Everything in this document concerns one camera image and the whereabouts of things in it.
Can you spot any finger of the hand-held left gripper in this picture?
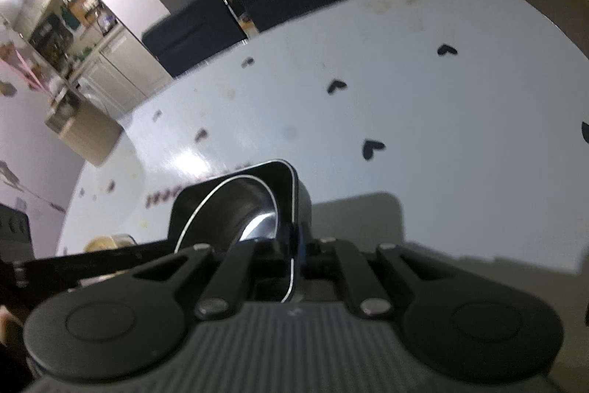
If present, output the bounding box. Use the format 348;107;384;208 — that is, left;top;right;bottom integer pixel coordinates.
69;242;186;283

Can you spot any square stainless steel bowl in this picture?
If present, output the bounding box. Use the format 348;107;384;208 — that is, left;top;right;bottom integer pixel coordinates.
168;159;314;304

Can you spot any dark kitchen shelf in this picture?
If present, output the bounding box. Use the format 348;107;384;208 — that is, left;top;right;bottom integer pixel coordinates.
30;13;74;74

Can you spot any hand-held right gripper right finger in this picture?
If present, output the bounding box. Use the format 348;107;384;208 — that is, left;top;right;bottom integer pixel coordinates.
296;222;449;321

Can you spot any person's left hand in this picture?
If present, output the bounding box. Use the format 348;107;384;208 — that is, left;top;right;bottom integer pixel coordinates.
0;305;24;348

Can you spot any round stainless steel bowl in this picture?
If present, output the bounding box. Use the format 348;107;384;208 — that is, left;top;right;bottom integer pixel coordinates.
175;174;296;302

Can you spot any dark branch wall decal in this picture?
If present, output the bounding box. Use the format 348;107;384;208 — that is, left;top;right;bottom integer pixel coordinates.
0;160;65;214

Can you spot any cream oval dish with handles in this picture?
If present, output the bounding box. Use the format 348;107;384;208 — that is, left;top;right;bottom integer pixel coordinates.
85;234;137;253

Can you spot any steel pot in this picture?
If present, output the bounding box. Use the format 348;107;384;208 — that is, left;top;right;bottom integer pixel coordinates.
46;91;84;131

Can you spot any white kitchen cabinet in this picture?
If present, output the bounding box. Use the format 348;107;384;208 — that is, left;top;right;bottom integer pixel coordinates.
76;25;173;122

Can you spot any pink rack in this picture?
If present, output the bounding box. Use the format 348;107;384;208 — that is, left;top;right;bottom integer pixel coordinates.
0;52;44;92

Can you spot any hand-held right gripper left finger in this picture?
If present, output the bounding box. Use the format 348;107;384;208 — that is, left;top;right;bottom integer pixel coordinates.
131;231;295;323

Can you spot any beige cylindrical container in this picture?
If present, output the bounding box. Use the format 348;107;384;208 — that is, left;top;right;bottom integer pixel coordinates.
45;91;124;167

